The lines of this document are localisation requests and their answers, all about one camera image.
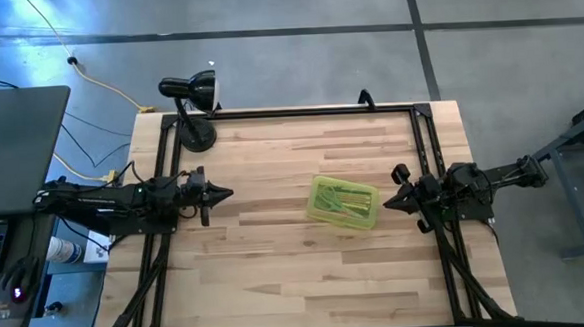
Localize dark grey desk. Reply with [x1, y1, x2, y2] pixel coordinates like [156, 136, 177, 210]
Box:
[0, 208, 65, 327]

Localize black computer mouse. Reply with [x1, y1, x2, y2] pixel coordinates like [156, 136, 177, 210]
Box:
[8, 281, 30, 305]

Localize yellow-green translucent supply box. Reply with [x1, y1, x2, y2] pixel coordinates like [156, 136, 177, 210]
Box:
[304, 171, 383, 234]

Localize yellow extension cord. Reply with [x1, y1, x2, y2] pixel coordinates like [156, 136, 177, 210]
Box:
[22, 0, 158, 121]
[53, 149, 122, 191]

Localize white printed paper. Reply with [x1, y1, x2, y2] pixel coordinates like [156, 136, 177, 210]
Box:
[82, 228, 114, 265]

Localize black gaming laptop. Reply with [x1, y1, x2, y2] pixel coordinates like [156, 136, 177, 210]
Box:
[0, 83, 82, 274]

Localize black aluminium table frame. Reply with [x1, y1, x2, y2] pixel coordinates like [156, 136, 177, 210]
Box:
[81, 95, 520, 327]

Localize dark metal bench frame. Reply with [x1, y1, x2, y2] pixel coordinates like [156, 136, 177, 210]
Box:
[518, 92, 584, 262]

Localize black desk lamp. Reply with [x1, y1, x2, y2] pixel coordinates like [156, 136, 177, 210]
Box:
[156, 68, 224, 155]

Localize black table clamp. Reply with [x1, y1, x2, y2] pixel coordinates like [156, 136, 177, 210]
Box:
[356, 87, 376, 112]

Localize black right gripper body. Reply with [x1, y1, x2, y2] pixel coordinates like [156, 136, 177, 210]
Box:
[390, 161, 447, 236]

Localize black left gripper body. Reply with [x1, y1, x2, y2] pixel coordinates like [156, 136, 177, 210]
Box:
[181, 165, 214, 229]

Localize white paper cup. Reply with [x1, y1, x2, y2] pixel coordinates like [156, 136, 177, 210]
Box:
[44, 234, 85, 267]

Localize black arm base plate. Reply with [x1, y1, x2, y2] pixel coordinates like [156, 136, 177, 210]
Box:
[425, 177, 496, 223]
[108, 195, 181, 238]

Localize green-handled scissors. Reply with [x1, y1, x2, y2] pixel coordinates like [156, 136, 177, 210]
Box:
[315, 182, 371, 222]

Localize orange wooden pencil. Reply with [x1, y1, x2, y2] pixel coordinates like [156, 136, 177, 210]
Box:
[338, 191, 374, 208]

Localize person's hand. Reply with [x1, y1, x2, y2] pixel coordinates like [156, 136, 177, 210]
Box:
[0, 254, 45, 327]

